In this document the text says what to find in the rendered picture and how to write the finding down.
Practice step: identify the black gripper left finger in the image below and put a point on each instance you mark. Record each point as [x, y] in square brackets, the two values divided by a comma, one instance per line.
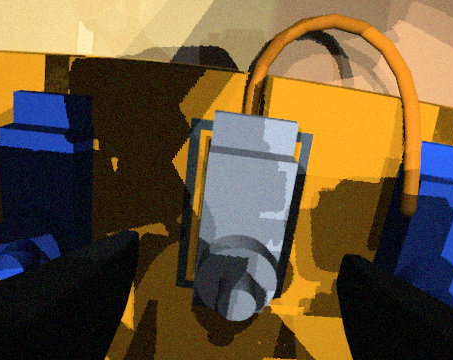
[70, 307]

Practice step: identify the grey micro servo with orange cable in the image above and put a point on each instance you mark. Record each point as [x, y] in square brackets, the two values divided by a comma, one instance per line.
[250, 178]

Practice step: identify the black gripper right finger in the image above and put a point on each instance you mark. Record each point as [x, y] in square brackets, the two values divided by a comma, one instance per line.
[386, 318]

